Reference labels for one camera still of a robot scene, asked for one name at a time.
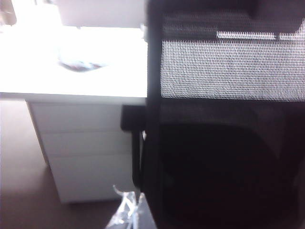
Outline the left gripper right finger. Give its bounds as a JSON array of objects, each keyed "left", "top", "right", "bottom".
[{"left": 132, "top": 192, "right": 157, "bottom": 229}]

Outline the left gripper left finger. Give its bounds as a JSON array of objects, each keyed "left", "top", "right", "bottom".
[{"left": 106, "top": 185, "right": 139, "bottom": 229}]

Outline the black mesh office chair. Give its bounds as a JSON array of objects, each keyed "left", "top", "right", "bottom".
[{"left": 120, "top": 0, "right": 305, "bottom": 229}]

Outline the white drawer cabinet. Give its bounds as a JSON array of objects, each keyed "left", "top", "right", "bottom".
[{"left": 25, "top": 100, "right": 149, "bottom": 204}]

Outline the grey desk partition panel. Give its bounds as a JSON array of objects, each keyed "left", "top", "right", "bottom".
[{"left": 54, "top": 0, "right": 149, "bottom": 27}]

